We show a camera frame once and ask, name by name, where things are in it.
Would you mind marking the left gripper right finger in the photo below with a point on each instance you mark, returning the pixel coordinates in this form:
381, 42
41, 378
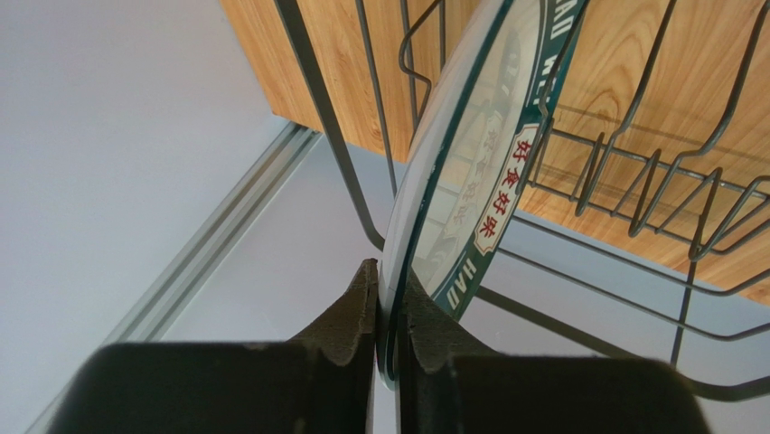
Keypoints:
450, 382

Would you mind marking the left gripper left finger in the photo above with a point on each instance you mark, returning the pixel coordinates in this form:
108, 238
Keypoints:
318, 381

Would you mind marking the green rimmed round plate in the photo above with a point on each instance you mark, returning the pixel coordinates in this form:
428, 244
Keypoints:
469, 156

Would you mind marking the left aluminium frame post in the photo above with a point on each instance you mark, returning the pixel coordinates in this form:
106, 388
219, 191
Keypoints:
150, 318

